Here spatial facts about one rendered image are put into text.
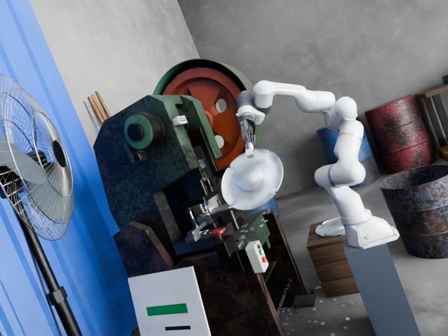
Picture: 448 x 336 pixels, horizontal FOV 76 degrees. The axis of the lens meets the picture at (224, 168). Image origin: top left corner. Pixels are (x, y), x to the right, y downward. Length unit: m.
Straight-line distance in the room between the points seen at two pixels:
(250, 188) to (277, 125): 3.74
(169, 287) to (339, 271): 1.01
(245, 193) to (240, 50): 4.10
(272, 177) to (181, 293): 0.84
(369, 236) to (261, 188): 0.56
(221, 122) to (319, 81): 2.98
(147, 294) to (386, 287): 1.24
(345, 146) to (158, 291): 1.25
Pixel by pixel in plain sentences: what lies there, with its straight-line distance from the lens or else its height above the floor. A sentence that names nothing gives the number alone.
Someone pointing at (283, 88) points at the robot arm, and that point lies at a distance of 1.47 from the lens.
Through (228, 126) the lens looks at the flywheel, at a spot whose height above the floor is 1.23.
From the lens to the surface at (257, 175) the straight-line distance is 1.22.
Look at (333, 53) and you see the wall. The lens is 4.79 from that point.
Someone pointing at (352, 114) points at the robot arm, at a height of 1.02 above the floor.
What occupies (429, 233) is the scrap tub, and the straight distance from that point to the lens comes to 2.16.
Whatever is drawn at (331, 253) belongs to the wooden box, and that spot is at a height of 0.28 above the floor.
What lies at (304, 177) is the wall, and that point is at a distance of 4.94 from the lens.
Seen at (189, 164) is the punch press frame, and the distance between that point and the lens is 1.49.
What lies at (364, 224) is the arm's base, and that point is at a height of 0.54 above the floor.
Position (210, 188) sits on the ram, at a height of 0.92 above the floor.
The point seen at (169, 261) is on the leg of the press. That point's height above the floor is 0.63.
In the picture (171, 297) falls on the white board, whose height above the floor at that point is 0.45.
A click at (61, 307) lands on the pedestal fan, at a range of 1.24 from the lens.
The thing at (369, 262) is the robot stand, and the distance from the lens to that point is 1.51.
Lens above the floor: 1.08
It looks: 3 degrees down
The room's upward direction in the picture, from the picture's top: 22 degrees counter-clockwise
